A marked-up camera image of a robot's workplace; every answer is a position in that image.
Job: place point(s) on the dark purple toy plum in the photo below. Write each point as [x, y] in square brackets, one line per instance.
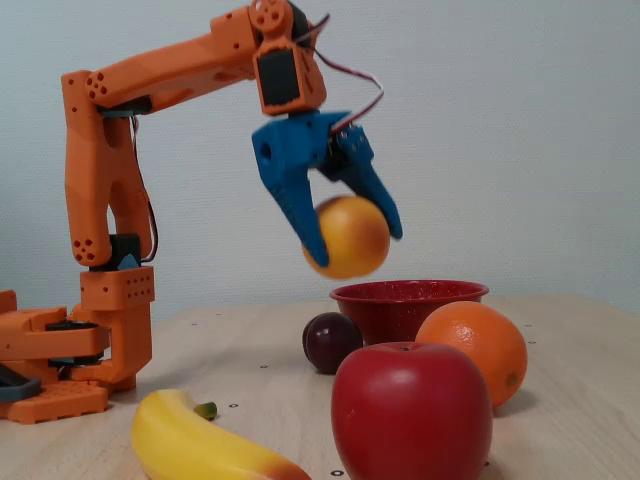
[330, 345]

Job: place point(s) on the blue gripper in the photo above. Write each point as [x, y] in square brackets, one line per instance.
[292, 147]

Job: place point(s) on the toy orange fruit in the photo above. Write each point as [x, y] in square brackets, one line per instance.
[480, 345]

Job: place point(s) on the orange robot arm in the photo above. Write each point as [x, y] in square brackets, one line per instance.
[165, 65]

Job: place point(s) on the yellow orange toy peach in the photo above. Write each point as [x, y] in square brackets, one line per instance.
[355, 240]

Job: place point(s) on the yellow toy banana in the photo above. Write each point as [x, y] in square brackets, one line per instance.
[175, 440]

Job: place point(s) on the dark grey table clamp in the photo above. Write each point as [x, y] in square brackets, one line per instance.
[25, 390]

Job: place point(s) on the red speckled bowl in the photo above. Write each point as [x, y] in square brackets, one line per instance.
[400, 310]

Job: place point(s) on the orange robot base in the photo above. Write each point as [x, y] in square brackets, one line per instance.
[55, 405]

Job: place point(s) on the red toy apple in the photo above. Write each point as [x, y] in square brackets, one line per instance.
[410, 415]

